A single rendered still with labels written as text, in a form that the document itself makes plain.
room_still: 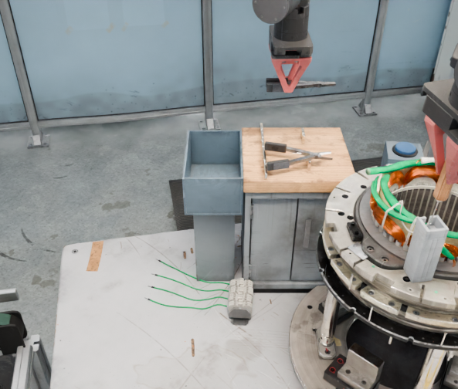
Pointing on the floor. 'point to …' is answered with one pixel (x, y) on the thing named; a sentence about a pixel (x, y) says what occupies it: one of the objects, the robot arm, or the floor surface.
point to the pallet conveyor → (8, 340)
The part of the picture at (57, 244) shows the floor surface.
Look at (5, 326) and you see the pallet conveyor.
